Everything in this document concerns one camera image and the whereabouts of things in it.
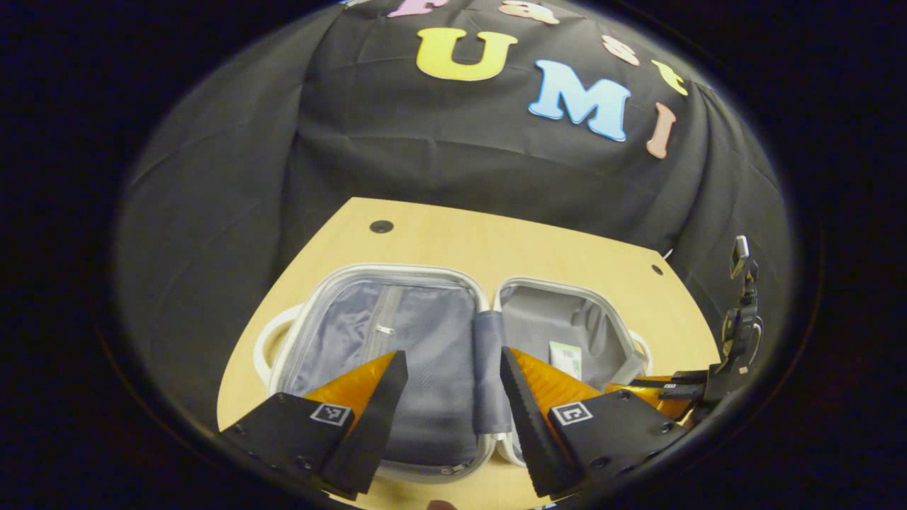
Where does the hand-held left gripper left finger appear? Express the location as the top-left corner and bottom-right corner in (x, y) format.
(220, 351), (410, 500)

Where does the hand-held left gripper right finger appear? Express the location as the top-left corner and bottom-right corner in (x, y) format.
(500, 347), (688, 497)

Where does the green and white packet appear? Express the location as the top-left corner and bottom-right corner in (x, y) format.
(549, 341), (583, 380)

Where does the white suitcase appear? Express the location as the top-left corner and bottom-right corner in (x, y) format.
(254, 263), (653, 484)

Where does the black backdrop cloth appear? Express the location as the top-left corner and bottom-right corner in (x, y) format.
(117, 0), (791, 433)

